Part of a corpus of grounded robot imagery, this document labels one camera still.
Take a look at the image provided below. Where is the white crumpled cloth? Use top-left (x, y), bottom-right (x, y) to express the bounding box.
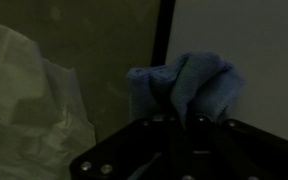
top-left (0, 18), bottom-right (97, 180)

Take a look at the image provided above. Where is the blue cloth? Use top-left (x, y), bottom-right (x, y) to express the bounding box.
top-left (126, 51), bottom-right (246, 124)

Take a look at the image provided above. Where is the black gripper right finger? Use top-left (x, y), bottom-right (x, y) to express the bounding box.
top-left (185, 113), bottom-right (288, 180)

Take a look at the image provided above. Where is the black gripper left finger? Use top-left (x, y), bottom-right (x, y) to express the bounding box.
top-left (69, 114), bottom-right (193, 180)

